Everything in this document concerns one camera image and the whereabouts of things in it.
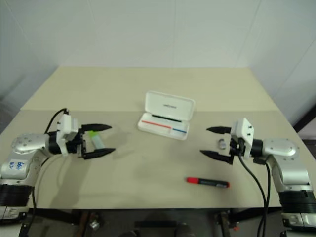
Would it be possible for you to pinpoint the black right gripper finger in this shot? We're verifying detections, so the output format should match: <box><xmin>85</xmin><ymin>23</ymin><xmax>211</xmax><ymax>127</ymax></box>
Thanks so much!
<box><xmin>200</xmin><ymin>149</ymin><xmax>235</xmax><ymax>165</ymax></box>
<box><xmin>206</xmin><ymin>126</ymin><xmax>233</xmax><ymax>135</ymax></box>

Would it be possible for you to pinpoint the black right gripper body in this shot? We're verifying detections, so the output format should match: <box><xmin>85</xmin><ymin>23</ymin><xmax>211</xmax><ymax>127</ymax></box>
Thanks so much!
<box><xmin>228</xmin><ymin>137</ymin><xmax>248</xmax><ymax>165</ymax></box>

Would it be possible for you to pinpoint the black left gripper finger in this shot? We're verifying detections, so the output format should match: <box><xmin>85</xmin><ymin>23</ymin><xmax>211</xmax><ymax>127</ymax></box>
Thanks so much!
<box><xmin>81</xmin><ymin>123</ymin><xmax>113</xmax><ymax>132</ymax></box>
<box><xmin>82</xmin><ymin>148</ymin><xmax>117</xmax><ymax>160</ymax></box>

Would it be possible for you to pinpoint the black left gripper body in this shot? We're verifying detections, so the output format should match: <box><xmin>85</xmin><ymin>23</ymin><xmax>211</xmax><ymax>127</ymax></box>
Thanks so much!
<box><xmin>65</xmin><ymin>127</ymin><xmax>87</xmax><ymax>159</ymax></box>

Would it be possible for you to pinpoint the red and black marker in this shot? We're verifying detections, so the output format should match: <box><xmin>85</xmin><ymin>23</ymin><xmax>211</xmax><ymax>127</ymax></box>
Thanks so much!
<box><xmin>185</xmin><ymin>176</ymin><xmax>231</xmax><ymax>189</ymax></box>

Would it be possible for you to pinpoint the white hinged pencil case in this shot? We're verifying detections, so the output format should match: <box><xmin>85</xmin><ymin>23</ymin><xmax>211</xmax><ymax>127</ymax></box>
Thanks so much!
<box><xmin>137</xmin><ymin>90</ymin><xmax>197</xmax><ymax>142</ymax></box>

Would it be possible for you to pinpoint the rusty table clamp red knob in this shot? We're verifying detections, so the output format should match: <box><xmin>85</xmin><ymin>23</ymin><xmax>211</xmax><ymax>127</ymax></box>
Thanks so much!
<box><xmin>213</xmin><ymin>209</ymin><xmax>239</xmax><ymax>233</ymax></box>

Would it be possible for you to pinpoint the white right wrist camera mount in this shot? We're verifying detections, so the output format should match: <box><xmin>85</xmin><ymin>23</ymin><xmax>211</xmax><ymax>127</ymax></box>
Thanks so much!
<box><xmin>230</xmin><ymin>118</ymin><xmax>255</xmax><ymax>159</ymax></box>

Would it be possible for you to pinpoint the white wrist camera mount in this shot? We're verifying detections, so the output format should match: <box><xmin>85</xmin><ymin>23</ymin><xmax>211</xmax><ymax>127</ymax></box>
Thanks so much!
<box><xmin>55</xmin><ymin>114</ymin><xmax>80</xmax><ymax>158</ymax></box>
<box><xmin>230</xmin><ymin>118</ymin><xmax>255</xmax><ymax>159</ymax></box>

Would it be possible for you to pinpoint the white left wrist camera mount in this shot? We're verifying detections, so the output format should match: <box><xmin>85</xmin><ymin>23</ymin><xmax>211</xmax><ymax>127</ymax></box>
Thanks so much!
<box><xmin>55</xmin><ymin>114</ymin><xmax>80</xmax><ymax>158</ymax></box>

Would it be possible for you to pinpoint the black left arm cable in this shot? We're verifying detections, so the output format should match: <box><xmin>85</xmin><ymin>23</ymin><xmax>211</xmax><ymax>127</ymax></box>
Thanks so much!
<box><xmin>21</xmin><ymin>108</ymin><xmax>70</xmax><ymax>237</ymax></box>

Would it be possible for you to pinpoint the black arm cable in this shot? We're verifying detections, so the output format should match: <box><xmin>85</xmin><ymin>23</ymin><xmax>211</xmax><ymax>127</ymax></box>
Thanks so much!
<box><xmin>237</xmin><ymin>152</ymin><xmax>272</xmax><ymax>237</ymax></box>
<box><xmin>21</xmin><ymin>108</ymin><xmax>70</xmax><ymax>237</ymax></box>

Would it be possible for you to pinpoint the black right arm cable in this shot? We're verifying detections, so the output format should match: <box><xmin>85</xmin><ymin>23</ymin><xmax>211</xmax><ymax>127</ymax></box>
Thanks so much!
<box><xmin>237</xmin><ymin>152</ymin><xmax>272</xmax><ymax>237</ymax></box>

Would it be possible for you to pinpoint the black stand frame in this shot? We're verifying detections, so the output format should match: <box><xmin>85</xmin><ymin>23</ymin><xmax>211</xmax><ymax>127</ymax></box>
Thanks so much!
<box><xmin>293</xmin><ymin>98</ymin><xmax>316</xmax><ymax>140</ymax></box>

